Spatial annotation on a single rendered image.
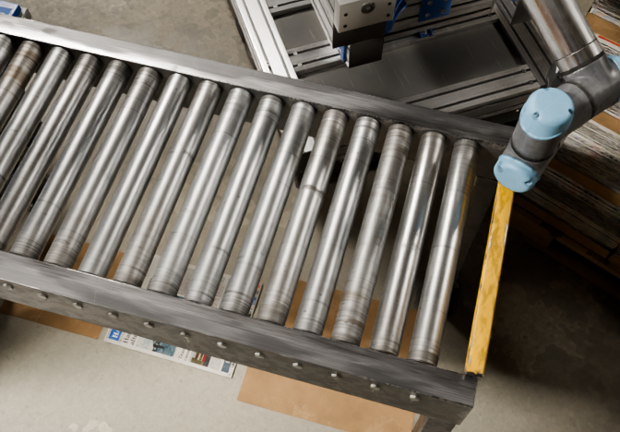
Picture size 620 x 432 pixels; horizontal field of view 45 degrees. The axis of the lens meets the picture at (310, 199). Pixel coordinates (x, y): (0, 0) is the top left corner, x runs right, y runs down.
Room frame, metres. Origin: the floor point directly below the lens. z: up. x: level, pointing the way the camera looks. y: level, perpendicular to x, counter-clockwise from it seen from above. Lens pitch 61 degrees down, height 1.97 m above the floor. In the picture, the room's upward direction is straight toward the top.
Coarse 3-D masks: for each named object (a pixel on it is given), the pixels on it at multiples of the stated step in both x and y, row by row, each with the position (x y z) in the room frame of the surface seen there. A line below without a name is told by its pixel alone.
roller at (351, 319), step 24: (384, 144) 0.79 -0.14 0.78; (408, 144) 0.78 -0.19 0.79; (384, 168) 0.73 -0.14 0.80; (384, 192) 0.67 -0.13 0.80; (384, 216) 0.62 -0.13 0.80; (360, 240) 0.58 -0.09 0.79; (384, 240) 0.58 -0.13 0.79; (360, 264) 0.53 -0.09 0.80; (360, 288) 0.49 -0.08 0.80; (360, 312) 0.44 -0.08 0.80; (336, 336) 0.40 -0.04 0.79; (360, 336) 0.41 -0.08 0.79
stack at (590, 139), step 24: (576, 144) 0.97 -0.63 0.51; (600, 144) 0.94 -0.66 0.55; (576, 168) 0.96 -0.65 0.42; (600, 168) 0.93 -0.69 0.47; (528, 192) 1.01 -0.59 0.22; (552, 192) 0.98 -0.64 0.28; (576, 192) 0.95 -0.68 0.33; (528, 216) 0.98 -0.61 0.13; (576, 216) 0.92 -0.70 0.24; (600, 216) 0.89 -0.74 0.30; (528, 240) 0.96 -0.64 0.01; (576, 240) 0.90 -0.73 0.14; (600, 240) 0.87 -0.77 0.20; (576, 264) 0.88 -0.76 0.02; (600, 264) 0.84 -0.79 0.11
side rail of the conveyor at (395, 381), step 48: (0, 288) 0.51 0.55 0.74; (48, 288) 0.49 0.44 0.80; (96, 288) 0.49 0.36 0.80; (144, 336) 0.44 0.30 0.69; (192, 336) 0.41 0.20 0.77; (240, 336) 0.40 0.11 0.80; (288, 336) 0.40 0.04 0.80; (336, 384) 0.34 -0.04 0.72; (384, 384) 0.32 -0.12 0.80; (432, 384) 0.32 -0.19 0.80
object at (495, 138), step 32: (0, 32) 1.05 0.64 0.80; (32, 32) 1.05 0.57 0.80; (64, 32) 1.05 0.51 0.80; (128, 64) 0.98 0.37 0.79; (160, 64) 0.97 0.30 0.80; (192, 64) 0.97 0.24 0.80; (224, 64) 0.97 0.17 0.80; (192, 96) 0.94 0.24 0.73; (224, 96) 0.92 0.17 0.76; (256, 96) 0.90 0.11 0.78; (288, 96) 0.89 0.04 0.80; (320, 96) 0.89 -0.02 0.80; (352, 96) 0.89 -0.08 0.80; (352, 128) 0.85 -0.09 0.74; (384, 128) 0.83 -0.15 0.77; (416, 128) 0.82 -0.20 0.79; (448, 128) 0.81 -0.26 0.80; (480, 128) 0.81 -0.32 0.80; (512, 128) 0.81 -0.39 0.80; (448, 160) 0.80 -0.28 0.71; (480, 160) 0.78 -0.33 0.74
